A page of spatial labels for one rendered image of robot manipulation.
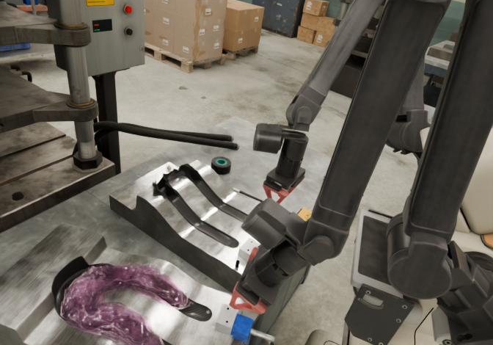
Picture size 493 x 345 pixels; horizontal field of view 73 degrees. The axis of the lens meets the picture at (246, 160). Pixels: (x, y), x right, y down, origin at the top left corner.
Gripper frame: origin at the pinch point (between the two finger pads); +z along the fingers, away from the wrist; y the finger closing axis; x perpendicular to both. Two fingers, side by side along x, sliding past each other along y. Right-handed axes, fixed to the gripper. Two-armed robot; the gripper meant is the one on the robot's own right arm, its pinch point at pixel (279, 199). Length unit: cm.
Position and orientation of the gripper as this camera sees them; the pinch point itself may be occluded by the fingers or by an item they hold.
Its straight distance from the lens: 90.7
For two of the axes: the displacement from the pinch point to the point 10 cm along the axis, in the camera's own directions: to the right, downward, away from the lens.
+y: -5.4, 3.7, -7.5
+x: 8.2, 4.2, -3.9
